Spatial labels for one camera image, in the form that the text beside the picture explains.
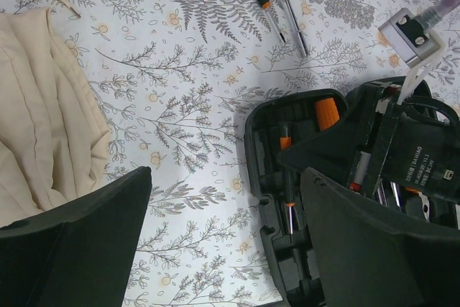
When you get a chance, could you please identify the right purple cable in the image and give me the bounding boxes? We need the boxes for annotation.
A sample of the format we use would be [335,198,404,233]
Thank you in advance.
[418,0,460,29]

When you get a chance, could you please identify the cream cloth bag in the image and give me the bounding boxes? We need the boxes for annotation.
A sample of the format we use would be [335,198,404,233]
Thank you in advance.
[1,0,110,226]

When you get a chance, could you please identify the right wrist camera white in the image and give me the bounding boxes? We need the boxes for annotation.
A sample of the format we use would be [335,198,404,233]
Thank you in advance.
[378,8,446,105]

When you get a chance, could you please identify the precision screwdriver orange black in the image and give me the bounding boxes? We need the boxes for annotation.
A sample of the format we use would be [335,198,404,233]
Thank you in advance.
[279,122,295,242]

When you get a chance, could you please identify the floral table cloth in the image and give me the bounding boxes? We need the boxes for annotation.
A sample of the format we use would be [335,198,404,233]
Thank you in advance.
[1,0,439,306]

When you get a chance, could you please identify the orange handled long-nose pliers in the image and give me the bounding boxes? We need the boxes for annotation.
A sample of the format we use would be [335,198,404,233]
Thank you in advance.
[315,98,340,131]

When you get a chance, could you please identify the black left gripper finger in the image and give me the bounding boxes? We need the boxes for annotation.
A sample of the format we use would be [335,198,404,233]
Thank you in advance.
[1,167,152,306]

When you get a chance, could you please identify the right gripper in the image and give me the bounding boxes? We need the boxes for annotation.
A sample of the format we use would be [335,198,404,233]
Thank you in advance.
[277,82,459,306]

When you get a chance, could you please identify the black plastic tool case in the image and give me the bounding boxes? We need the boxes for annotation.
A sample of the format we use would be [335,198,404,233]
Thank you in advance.
[243,76,460,307]

